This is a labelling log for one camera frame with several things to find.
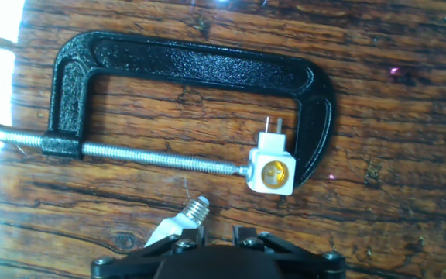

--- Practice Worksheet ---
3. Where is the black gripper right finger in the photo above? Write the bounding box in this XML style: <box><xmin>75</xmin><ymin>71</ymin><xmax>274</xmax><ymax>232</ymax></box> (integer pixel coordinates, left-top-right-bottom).
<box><xmin>233</xmin><ymin>226</ymin><xmax>347</xmax><ymax>279</ymax></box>

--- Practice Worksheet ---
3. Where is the white lamp socket adapter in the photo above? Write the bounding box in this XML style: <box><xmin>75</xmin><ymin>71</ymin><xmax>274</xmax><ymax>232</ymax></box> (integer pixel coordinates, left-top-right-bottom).
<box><xmin>245</xmin><ymin>115</ymin><xmax>297</xmax><ymax>196</ymax></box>

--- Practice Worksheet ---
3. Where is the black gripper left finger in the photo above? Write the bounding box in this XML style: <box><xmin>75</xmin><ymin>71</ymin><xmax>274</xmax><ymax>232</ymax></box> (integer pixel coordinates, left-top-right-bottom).
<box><xmin>91</xmin><ymin>226</ymin><xmax>207</xmax><ymax>279</ymax></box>

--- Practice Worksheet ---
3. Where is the black C-clamp with steel screw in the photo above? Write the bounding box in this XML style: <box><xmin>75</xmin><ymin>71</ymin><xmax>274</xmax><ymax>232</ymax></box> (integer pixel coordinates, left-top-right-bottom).
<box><xmin>0</xmin><ymin>30</ymin><xmax>338</xmax><ymax>189</ymax></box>

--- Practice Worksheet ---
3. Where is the white LED light bulb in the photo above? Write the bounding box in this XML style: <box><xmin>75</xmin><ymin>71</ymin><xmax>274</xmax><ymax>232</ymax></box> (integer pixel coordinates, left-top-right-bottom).
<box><xmin>144</xmin><ymin>195</ymin><xmax>211</xmax><ymax>249</ymax></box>

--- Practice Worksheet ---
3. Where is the brown wooden board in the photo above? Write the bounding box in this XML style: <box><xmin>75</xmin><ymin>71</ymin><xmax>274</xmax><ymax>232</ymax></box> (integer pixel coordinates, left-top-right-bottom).
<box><xmin>0</xmin><ymin>0</ymin><xmax>446</xmax><ymax>279</ymax></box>

